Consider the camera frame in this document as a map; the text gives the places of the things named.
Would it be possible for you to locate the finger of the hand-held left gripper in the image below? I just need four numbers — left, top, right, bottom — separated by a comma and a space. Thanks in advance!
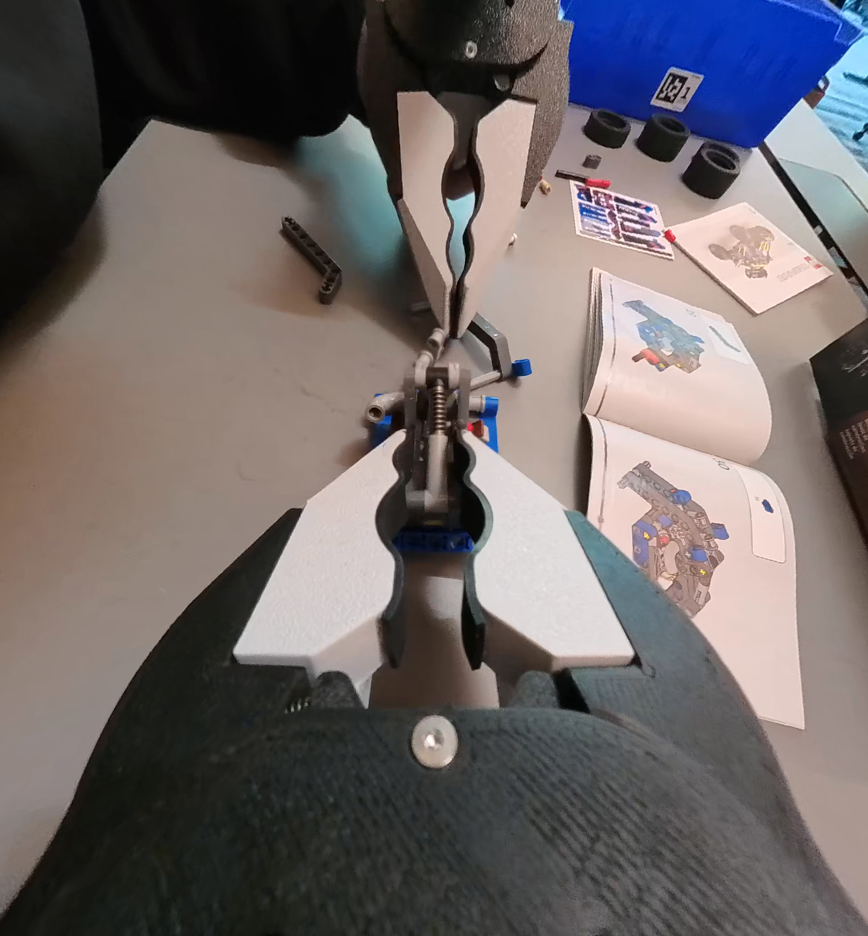
396, 90, 472, 336
454, 97, 539, 339

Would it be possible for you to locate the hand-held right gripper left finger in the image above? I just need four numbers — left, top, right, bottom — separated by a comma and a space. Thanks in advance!
233, 428, 409, 671

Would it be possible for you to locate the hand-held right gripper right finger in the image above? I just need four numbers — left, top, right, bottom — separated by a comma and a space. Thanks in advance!
454, 431, 637, 672

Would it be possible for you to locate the lego chassis assembly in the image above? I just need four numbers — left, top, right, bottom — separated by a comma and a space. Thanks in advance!
364, 358, 506, 554

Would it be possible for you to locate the person's left forearm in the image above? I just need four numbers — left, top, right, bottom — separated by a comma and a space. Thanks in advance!
79, 0, 369, 143

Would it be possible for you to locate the black lego tire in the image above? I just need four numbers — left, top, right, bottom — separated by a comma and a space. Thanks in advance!
637, 113, 691, 164
584, 108, 633, 150
681, 142, 743, 200

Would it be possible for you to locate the dark grey angled lego beam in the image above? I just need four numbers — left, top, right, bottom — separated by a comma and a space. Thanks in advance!
280, 215, 344, 305

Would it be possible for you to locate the lego set box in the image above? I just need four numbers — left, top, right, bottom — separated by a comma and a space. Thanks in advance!
809, 296, 868, 608

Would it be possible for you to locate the sticker sheet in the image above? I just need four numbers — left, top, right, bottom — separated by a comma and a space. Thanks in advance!
569, 179, 675, 261

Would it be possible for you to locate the blue storage bin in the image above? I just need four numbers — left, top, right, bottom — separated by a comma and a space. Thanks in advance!
560, 0, 864, 150

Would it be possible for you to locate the small closed instruction booklet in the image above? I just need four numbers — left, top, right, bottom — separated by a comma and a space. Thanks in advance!
671, 202, 834, 316

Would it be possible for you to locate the person's black top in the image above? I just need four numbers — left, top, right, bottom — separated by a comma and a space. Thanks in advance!
0, 0, 109, 367

